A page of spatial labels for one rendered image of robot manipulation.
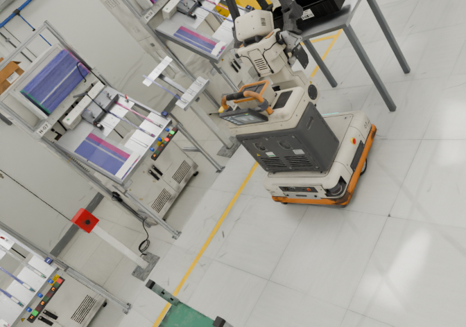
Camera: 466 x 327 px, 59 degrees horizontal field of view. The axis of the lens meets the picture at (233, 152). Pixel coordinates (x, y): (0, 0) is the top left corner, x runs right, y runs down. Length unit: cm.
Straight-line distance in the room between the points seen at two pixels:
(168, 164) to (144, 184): 30
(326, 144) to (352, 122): 34
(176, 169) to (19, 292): 164
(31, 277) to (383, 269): 237
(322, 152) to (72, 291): 233
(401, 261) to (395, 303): 24
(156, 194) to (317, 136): 187
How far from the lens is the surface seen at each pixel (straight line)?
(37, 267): 340
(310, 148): 250
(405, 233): 253
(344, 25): 285
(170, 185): 398
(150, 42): 447
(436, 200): 260
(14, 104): 383
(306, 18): 306
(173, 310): 170
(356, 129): 286
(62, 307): 380
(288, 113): 236
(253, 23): 259
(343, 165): 269
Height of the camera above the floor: 198
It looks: 30 degrees down
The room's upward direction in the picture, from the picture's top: 42 degrees counter-clockwise
